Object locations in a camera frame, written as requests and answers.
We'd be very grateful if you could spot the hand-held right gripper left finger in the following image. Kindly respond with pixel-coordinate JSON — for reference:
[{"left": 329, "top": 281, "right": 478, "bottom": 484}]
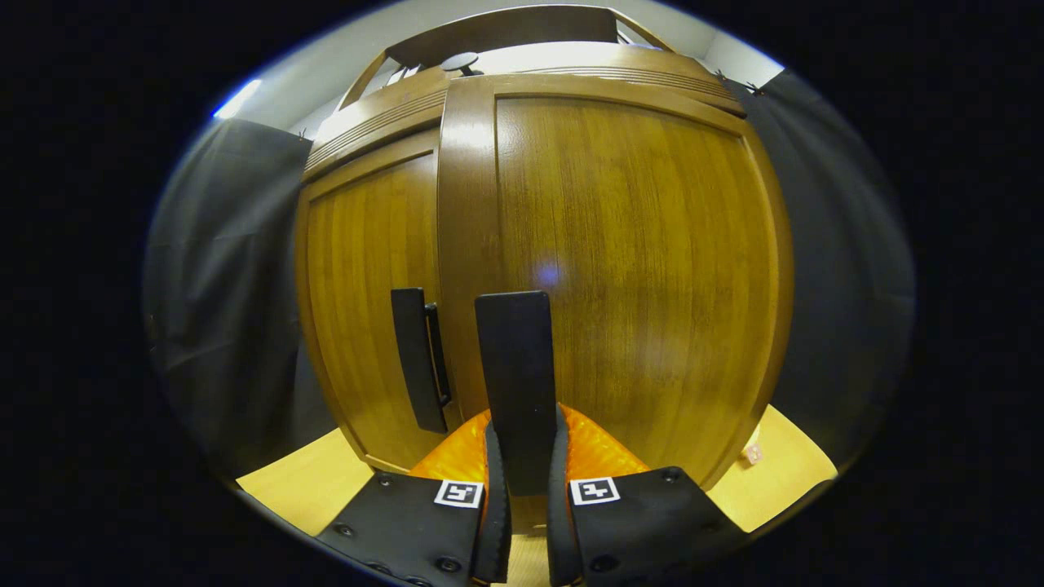
[{"left": 316, "top": 408, "right": 513, "bottom": 587}]

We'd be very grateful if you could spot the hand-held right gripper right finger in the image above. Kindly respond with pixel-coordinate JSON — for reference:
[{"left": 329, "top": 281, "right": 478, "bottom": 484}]
[{"left": 546, "top": 404, "right": 747, "bottom": 587}]

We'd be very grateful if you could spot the wooden cabinet door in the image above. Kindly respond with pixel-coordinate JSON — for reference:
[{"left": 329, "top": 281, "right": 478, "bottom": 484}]
[
  {"left": 436, "top": 73, "right": 794, "bottom": 531},
  {"left": 294, "top": 126, "right": 462, "bottom": 474}
]

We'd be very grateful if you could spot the wooden double-door shoe cabinet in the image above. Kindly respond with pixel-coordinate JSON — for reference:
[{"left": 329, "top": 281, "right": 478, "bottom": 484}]
[{"left": 294, "top": 4, "right": 794, "bottom": 535}]

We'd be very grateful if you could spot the wooden cabinet drawer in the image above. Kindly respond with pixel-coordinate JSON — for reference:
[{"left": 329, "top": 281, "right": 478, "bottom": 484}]
[{"left": 303, "top": 42, "right": 747, "bottom": 184}]

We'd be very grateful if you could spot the black backdrop cloth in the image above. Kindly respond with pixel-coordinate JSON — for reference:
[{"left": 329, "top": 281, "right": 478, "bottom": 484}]
[{"left": 145, "top": 69, "right": 914, "bottom": 482}]

